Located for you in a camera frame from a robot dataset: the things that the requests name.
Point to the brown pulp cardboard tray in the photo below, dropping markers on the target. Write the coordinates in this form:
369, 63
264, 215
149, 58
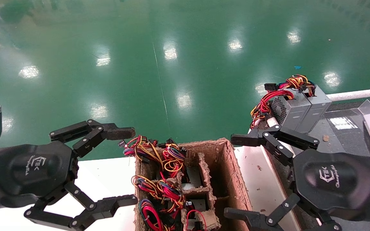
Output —
233, 179

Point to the white printed label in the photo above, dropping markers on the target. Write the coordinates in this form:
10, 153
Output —
339, 123

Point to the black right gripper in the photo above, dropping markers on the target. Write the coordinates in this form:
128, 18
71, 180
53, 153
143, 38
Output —
332, 179

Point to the black conveyor belt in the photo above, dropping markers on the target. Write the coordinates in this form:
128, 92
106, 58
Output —
342, 141

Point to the power supply with red loop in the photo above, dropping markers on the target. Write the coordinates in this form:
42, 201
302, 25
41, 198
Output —
188, 218

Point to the brown scrap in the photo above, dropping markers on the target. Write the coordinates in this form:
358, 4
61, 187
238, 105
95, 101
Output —
325, 138

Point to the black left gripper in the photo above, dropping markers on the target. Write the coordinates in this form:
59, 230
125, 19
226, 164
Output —
34, 170

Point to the clear plastic divider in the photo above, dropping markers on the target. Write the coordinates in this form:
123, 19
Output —
368, 107

